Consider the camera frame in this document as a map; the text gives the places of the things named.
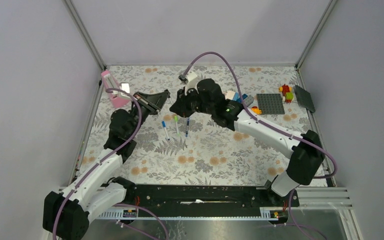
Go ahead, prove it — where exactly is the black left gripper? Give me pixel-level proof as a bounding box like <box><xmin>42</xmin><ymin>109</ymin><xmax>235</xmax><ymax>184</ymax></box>
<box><xmin>129</xmin><ymin>92</ymin><xmax>172</xmax><ymax>139</ymax></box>

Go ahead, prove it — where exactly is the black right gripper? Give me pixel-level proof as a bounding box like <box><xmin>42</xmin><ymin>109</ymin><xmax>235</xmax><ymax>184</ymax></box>
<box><xmin>169</xmin><ymin>85</ymin><xmax>215</xmax><ymax>118</ymax></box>

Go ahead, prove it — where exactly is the white pen green tip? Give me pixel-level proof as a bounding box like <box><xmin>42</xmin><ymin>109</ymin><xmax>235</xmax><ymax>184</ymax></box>
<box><xmin>173</xmin><ymin>114</ymin><xmax>180</xmax><ymax>136</ymax></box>

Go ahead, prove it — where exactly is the blue gel pen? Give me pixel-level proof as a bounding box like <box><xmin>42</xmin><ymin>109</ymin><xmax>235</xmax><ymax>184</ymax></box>
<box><xmin>185</xmin><ymin>117</ymin><xmax>190</xmax><ymax>138</ymax></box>

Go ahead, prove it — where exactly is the white pen dark tip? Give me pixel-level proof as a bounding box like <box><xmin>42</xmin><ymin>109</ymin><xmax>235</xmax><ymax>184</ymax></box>
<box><xmin>161</xmin><ymin>120</ymin><xmax>170</xmax><ymax>141</ymax></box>

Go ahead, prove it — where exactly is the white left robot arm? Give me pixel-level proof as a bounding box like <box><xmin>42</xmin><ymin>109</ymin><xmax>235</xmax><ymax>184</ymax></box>
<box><xmin>42</xmin><ymin>89</ymin><xmax>170</xmax><ymax>240</ymax></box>

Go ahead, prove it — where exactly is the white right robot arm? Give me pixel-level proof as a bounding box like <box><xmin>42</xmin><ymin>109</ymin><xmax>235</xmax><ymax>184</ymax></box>
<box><xmin>169</xmin><ymin>78</ymin><xmax>325</xmax><ymax>206</ymax></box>

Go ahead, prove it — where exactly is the floral table mat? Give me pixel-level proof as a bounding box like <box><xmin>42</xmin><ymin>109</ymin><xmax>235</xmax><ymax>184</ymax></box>
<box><xmin>75</xmin><ymin>65</ymin><xmax>312</xmax><ymax>186</ymax></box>

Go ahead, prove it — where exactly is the white and blue brick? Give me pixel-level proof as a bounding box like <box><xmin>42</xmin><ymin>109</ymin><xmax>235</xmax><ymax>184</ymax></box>
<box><xmin>225</xmin><ymin>90</ymin><xmax>239</xmax><ymax>101</ymax></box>

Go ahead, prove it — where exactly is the pink metronome box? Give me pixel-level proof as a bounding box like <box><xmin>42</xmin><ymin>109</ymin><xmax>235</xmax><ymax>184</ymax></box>
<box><xmin>100</xmin><ymin>69</ymin><xmax>131</xmax><ymax>109</ymax></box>

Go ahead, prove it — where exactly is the grey toy brick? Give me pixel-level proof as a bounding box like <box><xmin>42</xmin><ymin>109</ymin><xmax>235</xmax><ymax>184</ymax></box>
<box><xmin>242</xmin><ymin>95</ymin><xmax>254</xmax><ymax>108</ymax></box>

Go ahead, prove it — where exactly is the orange toy car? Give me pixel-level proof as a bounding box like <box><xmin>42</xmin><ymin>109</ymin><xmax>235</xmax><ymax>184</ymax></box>
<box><xmin>251</xmin><ymin>106</ymin><xmax>263</xmax><ymax>115</ymax></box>

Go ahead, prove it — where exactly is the grey lego baseplate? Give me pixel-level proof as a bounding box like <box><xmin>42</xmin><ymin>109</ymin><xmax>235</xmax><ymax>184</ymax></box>
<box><xmin>256</xmin><ymin>93</ymin><xmax>285</xmax><ymax>115</ymax></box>

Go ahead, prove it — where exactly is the red yellow green brick stack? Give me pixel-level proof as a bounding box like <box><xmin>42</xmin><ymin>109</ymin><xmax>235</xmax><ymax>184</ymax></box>
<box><xmin>278</xmin><ymin>84</ymin><xmax>294</xmax><ymax>104</ymax></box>

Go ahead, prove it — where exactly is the dark grey lego plate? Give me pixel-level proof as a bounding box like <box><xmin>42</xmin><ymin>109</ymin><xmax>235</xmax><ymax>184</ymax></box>
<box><xmin>294</xmin><ymin>85</ymin><xmax>316</xmax><ymax>113</ymax></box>

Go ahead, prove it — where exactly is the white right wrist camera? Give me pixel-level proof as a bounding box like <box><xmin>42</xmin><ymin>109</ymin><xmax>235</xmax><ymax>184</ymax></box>
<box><xmin>178</xmin><ymin>70</ymin><xmax>200</xmax><ymax>96</ymax></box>

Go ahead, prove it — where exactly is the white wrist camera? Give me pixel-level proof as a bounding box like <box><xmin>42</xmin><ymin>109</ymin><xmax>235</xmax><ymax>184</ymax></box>
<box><xmin>116</xmin><ymin>82</ymin><xmax>131</xmax><ymax>100</ymax></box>
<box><xmin>178</xmin><ymin>70</ymin><xmax>200</xmax><ymax>96</ymax></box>

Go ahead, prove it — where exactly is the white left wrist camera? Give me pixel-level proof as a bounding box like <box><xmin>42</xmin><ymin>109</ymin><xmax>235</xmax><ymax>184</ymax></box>
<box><xmin>116</xmin><ymin>82</ymin><xmax>131</xmax><ymax>100</ymax></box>

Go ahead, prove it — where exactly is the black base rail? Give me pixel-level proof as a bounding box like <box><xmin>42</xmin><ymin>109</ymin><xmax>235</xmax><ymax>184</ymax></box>
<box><xmin>122</xmin><ymin>184</ymin><xmax>300</xmax><ymax>214</ymax></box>

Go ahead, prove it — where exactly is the white cable duct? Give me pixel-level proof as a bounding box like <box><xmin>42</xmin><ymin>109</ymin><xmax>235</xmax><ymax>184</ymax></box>
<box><xmin>95</xmin><ymin>207</ymin><xmax>279</xmax><ymax>221</ymax></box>

